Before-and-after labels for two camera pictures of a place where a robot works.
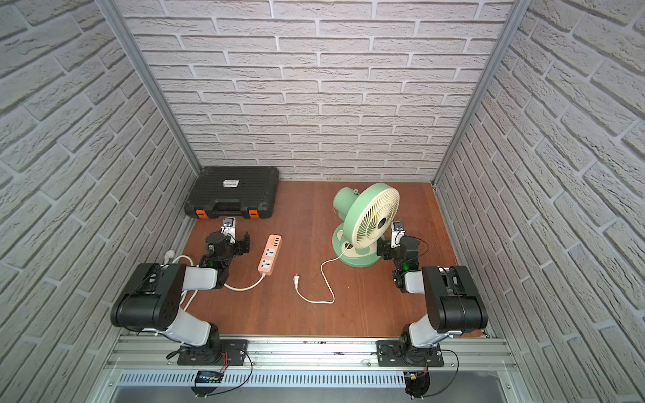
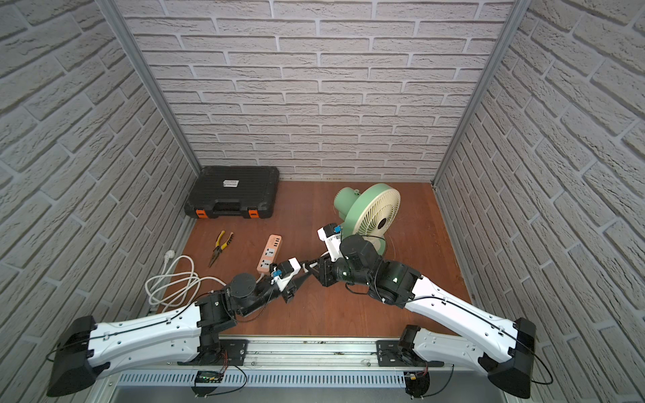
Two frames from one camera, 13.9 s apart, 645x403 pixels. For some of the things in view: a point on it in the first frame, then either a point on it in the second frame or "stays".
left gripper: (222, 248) -> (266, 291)
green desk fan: (365, 218) stays
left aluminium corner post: (113, 11) stays
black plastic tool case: (248, 191) stays
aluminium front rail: (309, 355) stays
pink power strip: (268, 262) stays
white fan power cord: (296, 279) -> (311, 265)
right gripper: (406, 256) -> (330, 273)
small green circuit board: (208, 377) stays
